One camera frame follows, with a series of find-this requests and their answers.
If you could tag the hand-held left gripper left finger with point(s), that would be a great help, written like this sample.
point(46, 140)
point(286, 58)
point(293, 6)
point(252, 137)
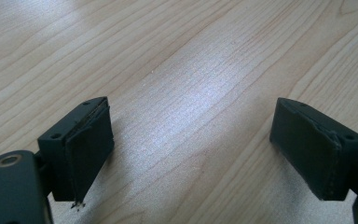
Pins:
point(84, 155)

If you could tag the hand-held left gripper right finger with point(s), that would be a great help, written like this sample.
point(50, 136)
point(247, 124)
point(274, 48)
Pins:
point(313, 146)

